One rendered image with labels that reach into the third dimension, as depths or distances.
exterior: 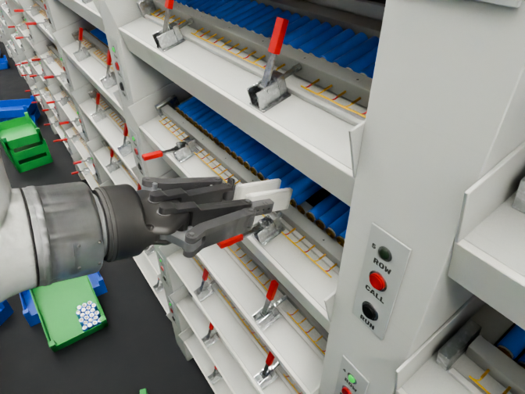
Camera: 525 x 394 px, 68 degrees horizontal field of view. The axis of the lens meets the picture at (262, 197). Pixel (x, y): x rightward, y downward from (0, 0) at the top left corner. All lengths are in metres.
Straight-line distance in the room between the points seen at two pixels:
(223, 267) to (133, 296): 1.01
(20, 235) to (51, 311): 1.41
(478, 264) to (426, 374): 0.19
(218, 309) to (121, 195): 0.63
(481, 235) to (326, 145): 0.16
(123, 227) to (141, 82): 0.53
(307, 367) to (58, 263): 0.43
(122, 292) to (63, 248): 1.44
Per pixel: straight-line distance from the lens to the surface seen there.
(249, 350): 0.92
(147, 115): 0.90
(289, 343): 0.69
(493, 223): 0.32
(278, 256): 0.54
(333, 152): 0.37
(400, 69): 0.29
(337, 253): 0.50
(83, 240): 0.37
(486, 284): 0.32
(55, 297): 1.79
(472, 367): 0.47
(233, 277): 0.78
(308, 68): 0.46
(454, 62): 0.26
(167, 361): 1.57
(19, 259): 0.37
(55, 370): 1.68
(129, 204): 0.39
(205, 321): 1.22
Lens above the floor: 1.32
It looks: 37 degrees down
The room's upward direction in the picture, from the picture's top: straight up
